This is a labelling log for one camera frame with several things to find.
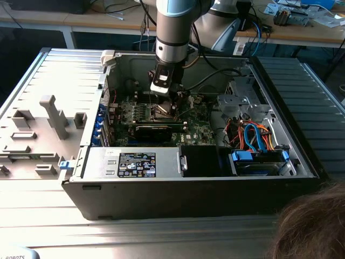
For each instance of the small CPU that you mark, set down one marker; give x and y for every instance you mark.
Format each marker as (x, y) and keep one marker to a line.
(163, 108)

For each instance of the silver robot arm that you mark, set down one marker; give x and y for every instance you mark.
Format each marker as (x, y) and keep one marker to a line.
(172, 27)

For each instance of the metal locking lever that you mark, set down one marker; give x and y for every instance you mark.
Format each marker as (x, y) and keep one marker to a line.
(149, 100)

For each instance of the black RAM slot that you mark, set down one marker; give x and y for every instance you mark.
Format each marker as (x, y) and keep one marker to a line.
(141, 96)
(141, 101)

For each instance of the CPU socket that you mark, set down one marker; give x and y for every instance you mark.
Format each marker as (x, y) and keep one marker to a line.
(155, 116)

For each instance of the green motherboard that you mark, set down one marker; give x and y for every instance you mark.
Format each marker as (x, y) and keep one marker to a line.
(196, 129)

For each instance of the metal drive cage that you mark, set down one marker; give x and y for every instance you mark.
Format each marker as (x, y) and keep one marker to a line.
(234, 102)

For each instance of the black graphics card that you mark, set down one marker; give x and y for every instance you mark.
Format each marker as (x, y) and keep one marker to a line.
(153, 133)

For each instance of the white barcode tag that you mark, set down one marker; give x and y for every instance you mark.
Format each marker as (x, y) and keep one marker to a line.
(239, 48)

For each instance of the beige case latch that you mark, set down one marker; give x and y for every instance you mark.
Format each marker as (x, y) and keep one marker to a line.
(107, 57)

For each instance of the blue card retainer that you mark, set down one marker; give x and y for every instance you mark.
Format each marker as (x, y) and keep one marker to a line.
(101, 112)

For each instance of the hard disk in blue carrier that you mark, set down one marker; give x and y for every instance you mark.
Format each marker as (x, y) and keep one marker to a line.
(242, 156)

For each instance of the dark heatsink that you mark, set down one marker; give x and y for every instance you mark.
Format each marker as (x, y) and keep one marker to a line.
(281, 17)

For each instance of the silver power supply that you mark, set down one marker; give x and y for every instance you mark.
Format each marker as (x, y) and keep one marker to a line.
(97, 162)

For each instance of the black PC case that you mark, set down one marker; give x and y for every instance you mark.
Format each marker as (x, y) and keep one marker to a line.
(175, 199)

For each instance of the wooden desk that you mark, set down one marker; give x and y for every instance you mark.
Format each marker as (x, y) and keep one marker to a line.
(54, 20)
(296, 33)

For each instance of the grey parts rack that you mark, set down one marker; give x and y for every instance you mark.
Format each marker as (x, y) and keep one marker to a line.
(56, 118)

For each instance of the grey metal drive box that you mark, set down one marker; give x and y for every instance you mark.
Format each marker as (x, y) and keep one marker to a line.
(299, 19)

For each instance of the blue plastic clip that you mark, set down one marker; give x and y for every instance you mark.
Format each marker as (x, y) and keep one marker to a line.
(63, 165)

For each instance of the black monitor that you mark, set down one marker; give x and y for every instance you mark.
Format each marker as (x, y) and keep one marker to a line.
(48, 5)

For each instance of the blue box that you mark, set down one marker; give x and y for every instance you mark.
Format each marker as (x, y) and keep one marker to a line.
(318, 2)

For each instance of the brown-haired person's head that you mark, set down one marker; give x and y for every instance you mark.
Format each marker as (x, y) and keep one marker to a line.
(310, 229)

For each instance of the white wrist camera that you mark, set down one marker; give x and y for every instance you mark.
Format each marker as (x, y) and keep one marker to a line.
(159, 90)

